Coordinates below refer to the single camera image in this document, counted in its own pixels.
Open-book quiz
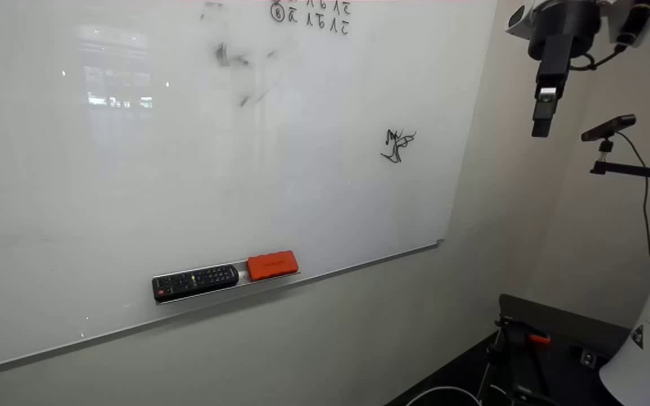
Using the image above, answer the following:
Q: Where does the large white wall whiteboard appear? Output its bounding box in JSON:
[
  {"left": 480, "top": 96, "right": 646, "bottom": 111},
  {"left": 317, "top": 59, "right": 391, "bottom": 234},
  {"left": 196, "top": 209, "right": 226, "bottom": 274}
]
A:
[{"left": 0, "top": 0, "right": 497, "bottom": 365}]

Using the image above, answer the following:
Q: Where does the black camera on stand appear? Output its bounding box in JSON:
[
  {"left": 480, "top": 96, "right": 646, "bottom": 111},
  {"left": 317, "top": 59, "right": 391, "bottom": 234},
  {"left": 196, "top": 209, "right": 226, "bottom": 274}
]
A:
[{"left": 579, "top": 112, "right": 636, "bottom": 143}]

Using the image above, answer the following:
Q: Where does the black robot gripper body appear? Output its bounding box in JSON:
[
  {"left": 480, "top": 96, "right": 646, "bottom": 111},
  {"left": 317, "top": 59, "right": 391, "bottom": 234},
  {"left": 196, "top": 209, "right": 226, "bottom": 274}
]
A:
[{"left": 529, "top": 0, "right": 600, "bottom": 74}]

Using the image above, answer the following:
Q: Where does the white cable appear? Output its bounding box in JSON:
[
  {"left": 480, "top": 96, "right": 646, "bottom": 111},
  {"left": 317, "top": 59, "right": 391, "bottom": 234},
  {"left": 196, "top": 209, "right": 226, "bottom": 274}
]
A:
[{"left": 403, "top": 384, "right": 487, "bottom": 406}]

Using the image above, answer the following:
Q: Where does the black camera cable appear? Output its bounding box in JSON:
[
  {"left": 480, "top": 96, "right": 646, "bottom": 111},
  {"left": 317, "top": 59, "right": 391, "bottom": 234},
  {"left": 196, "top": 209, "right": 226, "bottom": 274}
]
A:
[{"left": 617, "top": 131, "right": 650, "bottom": 280}]

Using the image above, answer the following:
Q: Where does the black tripod with orange clamp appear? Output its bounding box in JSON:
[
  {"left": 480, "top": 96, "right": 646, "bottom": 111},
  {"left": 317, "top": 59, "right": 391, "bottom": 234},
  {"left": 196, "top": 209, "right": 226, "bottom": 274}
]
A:
[{"left": 476, "top": 313, "right": 556, "bottom": 406}]

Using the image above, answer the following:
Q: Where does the orange whiteboard eraser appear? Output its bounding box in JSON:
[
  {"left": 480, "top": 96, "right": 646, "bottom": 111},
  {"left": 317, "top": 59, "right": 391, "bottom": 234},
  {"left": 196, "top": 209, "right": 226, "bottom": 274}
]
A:
[{"left": 245, "top": 250, "right": 297, "bottom": 282}]

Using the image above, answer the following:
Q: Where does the black remote control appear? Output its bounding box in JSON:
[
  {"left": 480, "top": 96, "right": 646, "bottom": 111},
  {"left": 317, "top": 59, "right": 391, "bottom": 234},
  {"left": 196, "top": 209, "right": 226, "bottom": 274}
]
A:
[{"left": 151, "top": 265, "right": 240, "bottom": 303}]

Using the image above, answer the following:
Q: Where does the black table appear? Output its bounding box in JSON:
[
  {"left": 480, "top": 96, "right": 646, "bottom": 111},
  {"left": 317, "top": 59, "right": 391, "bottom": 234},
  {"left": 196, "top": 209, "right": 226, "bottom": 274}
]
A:
[{"left": 385, "top": 293, "right": 628, "bottom": 406}]

